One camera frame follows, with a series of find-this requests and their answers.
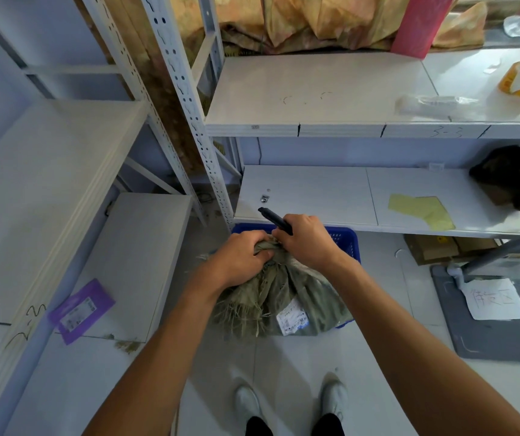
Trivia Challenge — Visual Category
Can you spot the person's right hand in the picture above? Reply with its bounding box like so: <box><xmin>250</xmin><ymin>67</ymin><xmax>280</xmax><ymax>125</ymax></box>
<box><xmin>271</xmin><ymin>214</ymin><xmax>350</xmax><ymax>269</ymax></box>

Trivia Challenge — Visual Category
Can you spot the person's left hand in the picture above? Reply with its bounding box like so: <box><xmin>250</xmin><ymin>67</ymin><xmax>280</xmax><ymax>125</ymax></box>
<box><xmin>210</xmin><ymin>230</ymin><xmax>275</xmax><ymax>289</ymax></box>

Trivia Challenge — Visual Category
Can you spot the black marker pen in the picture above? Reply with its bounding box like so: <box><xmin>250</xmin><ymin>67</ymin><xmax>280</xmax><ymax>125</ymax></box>
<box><xmin>258</xmin><ymin>207</ymin><xmax>294</xmax><ymax>236</ymax></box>

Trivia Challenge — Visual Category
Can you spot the green woven sack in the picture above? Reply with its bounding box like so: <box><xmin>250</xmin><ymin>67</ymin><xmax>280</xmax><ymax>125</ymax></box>
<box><xmin>196</xmin><ymin>236</ymin><xmax>354</xmax><ymax>339</ymax></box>

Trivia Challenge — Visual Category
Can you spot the person's left forearm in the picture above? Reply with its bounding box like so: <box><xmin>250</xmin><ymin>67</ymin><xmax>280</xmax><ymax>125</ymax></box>
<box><xmin>82</xmin><ymin>267</ymin><xmax>239</xmax><ymax>436</ymax></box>

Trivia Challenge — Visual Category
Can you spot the person's right forearm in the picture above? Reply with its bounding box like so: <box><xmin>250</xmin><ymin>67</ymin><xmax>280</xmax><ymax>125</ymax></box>
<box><xmin>332</xmin><ymin>258</ymin><xmax>520</xmax><ymax>436</ymax></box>

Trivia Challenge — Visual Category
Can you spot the blue plastic basket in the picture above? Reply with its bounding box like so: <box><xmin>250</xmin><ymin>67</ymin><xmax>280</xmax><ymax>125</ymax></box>
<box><xmin>231</xmin><ymin>223</ymin><xmax>362</xmax><ymax>330</ymax></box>

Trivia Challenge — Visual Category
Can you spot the yellow paper sheet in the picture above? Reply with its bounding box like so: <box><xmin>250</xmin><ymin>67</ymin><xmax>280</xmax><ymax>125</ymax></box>
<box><xmin>387</xmin><ymin>193</ymin><xmax>456</xmax><ymax>231</ymax></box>

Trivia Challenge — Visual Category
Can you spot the white metal shelving unit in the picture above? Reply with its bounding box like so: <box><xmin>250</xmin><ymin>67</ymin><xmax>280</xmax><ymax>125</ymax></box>
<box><xmin>140</xmin><ymin>0</ymin><xmax>520</xmax><ymax>237</ymax></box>
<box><xmin>0</xmin><ymin>0</ymin><xmax>207</xmax><ymax>436</ymax></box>

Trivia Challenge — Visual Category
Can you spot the brown cardboard box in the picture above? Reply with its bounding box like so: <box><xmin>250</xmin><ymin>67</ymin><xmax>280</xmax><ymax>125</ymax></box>
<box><xmin>403</xmin><ymin>233</ymin><xmax>502</xmax><ymax>267</ymax></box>

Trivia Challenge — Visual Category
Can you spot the person's left white shoe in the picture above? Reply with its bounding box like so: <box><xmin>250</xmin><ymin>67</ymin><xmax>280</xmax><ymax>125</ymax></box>
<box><xmin>234</xmin><ymin>380</ymin><xmax>263</xmax><ymax>425</ymax></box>

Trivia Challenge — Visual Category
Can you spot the person's white shoe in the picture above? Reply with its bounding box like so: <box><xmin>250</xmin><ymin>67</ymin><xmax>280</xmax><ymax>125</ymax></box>
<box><xmin>234</xmin><ymin>380</ymin><xmax>263</xmax><ymax>425</ymax></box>
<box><xmin>318</xmin><ymin>373</ymin><xmax>350</xmax><ymax>423</ymax></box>

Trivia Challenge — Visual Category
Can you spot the person's right white shoe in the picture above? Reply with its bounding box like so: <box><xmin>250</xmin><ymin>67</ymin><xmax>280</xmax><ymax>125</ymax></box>
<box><xmin>318</xmin><ymin>373</ymin><xmax>350</xmax><ymax>423</ymax></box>

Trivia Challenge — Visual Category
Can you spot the person's left leg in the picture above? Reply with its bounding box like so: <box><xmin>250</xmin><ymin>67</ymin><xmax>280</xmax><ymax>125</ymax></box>
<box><xmin>245</xmin><ymin>416</ymin><xmax>274</xmax><ymax>436</ymax></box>

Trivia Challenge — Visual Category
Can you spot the person's leg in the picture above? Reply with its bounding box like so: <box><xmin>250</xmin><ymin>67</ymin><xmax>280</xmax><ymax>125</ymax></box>
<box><xmin>245</xmin><ymin>416</ymin><xmax>274</xmax><ymax>436</ymax></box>
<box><xmin>310</xmin><ymin>412</ymin><xmax>346</xmax><ymax>436</ymax></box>

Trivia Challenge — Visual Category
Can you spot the person's right leg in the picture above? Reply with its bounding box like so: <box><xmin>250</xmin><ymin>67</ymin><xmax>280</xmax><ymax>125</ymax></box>
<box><xmin>310</xmin><ymin>412</ymin><xmax>346</xmax><ymax>436</ymax></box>

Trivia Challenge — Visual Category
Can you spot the purple mailer packet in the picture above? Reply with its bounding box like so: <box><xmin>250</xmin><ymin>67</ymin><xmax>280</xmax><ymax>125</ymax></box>
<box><xmin>47</xmin><ymin>279</ymin><xmax>116</xmax><ymax>346</ymax></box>

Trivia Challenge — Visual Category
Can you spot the clear plastic bag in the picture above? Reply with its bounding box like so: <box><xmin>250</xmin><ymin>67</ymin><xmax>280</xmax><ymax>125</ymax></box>
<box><xmin>395</xmin><ymin>94</ymin><xmax>481</xmax><ymax>119</ymax></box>

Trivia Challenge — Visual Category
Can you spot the brown wooden board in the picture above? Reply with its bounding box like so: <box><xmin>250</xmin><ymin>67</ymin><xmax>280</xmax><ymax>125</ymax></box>
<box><xmin>71</xmin><ymin>0</ymin><xmax>199</xmax><ymax>178</ymax></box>

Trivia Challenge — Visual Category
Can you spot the yellow-orange cloth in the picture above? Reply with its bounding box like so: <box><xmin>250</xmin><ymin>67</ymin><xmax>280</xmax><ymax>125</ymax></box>
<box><xmin>182</xmin><ymin>0</ymin><xmax>489</xmax><ymax>56</ymax></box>

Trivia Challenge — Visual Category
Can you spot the white paper sign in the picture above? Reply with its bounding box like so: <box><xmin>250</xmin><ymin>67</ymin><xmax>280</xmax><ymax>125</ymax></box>
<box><xmin>461</xmin><ymin>277</ymin><xmax>520</xmax><ymax>321</ymax></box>

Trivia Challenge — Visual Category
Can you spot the gray metal pole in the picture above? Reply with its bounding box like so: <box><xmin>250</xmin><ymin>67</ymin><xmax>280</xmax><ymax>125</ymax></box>
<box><xmin>446</xmin><ymin>220</ymin><xmax>520</xmax><ymax>286</ymax></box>

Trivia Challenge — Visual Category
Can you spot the black bag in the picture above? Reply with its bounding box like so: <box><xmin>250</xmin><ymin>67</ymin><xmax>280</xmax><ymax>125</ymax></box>
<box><xmin>469</xmin><ymin>145</ymin><xmax>520</xmax><ymax>212</ymax></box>

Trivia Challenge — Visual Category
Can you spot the pink sheet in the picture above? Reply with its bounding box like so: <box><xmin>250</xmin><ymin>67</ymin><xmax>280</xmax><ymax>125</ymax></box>
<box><xmin>390</xmin><ymin>0</ymin><xmax>457</xmax><ymax>60</ymax></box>

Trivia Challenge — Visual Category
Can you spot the gray sign base plate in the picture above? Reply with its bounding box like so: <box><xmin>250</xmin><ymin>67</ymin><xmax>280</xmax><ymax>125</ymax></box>
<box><xmin>431</xmin><ymin>262</ymin><xmax>520</xmax><ymax>363</ymax></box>

